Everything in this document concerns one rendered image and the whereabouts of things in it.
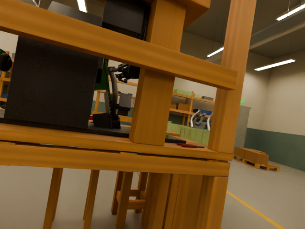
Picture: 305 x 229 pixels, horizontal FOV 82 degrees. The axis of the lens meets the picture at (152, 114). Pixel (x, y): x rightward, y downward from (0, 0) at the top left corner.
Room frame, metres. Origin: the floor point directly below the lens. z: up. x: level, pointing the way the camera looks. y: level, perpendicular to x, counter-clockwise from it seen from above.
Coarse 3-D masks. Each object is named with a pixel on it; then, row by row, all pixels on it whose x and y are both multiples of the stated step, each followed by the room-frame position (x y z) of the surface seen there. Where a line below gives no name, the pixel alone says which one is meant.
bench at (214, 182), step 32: (0, 128) 0.58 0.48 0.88; (32, 128) 0.67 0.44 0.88; (0, 160) 0.57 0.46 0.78; (32, 160) 0.60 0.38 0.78; (64, 160) 0.64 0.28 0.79; (96, 160) 0.68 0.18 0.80; (128, 160) 0.72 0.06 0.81; (160, 160) 0.77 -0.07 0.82; (192, 160) 0.82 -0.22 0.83; (224, 160) 0.94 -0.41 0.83; (160, 192) 1.44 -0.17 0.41; (224, 192) 0.89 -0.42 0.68; (160, 224) 1.46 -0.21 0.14
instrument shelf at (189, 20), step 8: (104, 0) 0.82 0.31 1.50; (144, 0) 0.78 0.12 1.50; (152, 0) 0.77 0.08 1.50; (176, 0) 0.74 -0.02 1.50; (184, 0) 0.73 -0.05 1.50; (192, 0) 0.73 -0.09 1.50; (200, 0) 0.74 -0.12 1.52; (208, 0) 0.76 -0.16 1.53; (192, 8) 0.78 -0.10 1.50; (200, 8) 0.77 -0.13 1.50; (208, 8) 0.76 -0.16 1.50; (192, 16) 0.83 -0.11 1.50; (184, 24) 0.91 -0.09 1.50
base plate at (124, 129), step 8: (0, 112) 0.85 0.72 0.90; (0, 120) 0.68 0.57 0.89; (8, 120) 0.69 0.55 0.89; (16, 120) 0.69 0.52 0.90; (48, 128) 0.74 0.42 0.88; (56, 128) 0.74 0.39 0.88; (64, 128) 0.75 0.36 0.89; (72, 128) 0.76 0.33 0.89; (80, 128) 0.78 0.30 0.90; (88, 128) 0.79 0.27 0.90; (96, 128) 0.85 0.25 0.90; (104, 128) 0.91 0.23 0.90; (128, 128) 1.15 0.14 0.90; (120, 136) 0.84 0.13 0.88; (128, 136) 0.85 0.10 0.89; (168, 136) 1.04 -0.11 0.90
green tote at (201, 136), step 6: (168, 126) 2.20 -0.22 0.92; (174, 126) 2.03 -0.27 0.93; (180, 126) 1.89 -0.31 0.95; (186, 126) 2.31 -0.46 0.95; (180, 132) 1.87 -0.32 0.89; (186, 132) 1.76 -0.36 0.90; (192, 132) 1.67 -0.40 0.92; (198, 132) 1.69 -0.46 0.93; (204, 132) 1.70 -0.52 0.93; (186, 138) 1.74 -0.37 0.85; (192, 138) 1.67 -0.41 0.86; (198, 138) 1.69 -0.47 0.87; (204, 138) 1.71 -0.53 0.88; (204, 144) 1.71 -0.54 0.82
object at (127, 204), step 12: (120, 180) 1.75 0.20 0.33; (144, 180) 1.84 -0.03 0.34; (120, 192) 1.56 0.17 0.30; (132, 192) 1.81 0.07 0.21; (144, 192) 1.80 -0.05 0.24; (120, 204) 1.51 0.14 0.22; (132, 204) 1.57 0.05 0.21; (144, 204) 1.61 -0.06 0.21; (120, 216) 1.52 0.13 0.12; (144, 216) 1.60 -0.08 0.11; (120, 228) 1.53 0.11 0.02; (144, 228) 1.61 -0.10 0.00
